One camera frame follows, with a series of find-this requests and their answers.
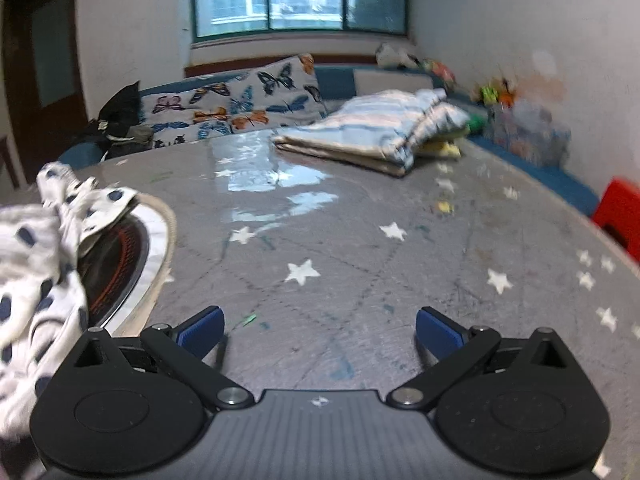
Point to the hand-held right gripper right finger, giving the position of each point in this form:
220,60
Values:
437,332

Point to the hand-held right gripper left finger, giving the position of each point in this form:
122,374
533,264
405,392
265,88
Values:
202,332

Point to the white polka dot garment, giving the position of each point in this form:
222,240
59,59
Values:
30,240

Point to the round black induction cooker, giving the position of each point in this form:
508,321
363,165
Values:
120,260

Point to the grey star-print tablecloth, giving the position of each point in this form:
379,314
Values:
350,260

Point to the yellow cloth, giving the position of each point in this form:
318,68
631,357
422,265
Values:
442,149

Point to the folded striped blanket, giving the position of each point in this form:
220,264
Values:
360,130

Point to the red plastic stool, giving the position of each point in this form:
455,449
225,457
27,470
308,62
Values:
620,210

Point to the clear plastic storage box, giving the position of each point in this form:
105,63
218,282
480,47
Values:
530,132

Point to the butterfly print sofa cover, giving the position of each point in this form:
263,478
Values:
250,105

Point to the black bag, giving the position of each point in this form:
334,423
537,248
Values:
122,105

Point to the pile of colourful toys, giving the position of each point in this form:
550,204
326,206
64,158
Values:
495,92

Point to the blue sofa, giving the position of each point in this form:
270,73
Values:
335,82

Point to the white plastic bag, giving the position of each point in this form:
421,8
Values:
392,55

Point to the brown door with glass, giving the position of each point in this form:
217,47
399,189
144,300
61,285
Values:
50,60

